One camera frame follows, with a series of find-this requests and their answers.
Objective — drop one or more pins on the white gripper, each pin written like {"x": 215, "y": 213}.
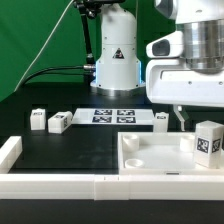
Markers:
{"x": 169, "y": 81}

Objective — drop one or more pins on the white square tabletop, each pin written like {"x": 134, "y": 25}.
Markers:
{"x": 171, "y": 153}

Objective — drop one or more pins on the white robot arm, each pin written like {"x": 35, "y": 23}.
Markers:
{"x": 118, "y": 71}

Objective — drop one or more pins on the white U-shaped fence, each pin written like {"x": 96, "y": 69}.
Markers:
{"x": 101, "y": 186}

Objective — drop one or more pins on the white marker base plate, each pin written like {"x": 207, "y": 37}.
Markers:
{"x": 99, "y": 116}

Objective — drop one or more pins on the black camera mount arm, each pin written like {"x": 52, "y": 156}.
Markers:
{"x": 89, "y": 9}

